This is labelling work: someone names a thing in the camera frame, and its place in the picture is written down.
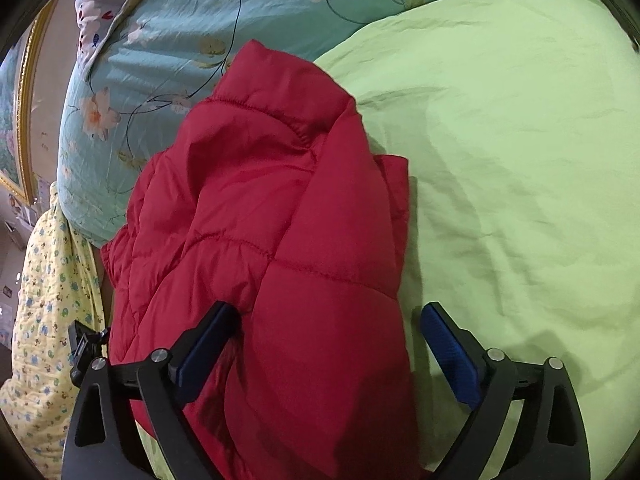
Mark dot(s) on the gold framed picture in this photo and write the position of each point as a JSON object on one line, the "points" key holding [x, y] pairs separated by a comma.
{"points": [[22, 110]]}

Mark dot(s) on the light green bed sheet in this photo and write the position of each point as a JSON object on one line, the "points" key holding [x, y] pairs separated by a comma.
{"points": [[510, 160]]}

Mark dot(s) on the red quilted jacket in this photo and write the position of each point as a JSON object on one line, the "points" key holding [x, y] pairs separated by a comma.
{"points": [[280, 240]]}

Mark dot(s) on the white cartoon print pillow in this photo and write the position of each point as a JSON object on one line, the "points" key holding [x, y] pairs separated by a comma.
{"points": [[105, 0]]}

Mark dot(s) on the yellow cartoon print blanket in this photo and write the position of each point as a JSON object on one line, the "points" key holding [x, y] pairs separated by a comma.
{"points": [[45, 320]]}

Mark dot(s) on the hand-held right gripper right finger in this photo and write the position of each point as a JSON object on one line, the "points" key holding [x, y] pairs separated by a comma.
{"points": [[452, 357]]}

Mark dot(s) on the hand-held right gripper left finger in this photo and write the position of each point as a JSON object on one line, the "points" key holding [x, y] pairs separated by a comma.
{"points": [[200, 355]]}

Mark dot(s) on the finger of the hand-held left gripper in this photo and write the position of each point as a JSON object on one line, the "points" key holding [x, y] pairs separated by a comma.
{"points": [[82, 347]]}

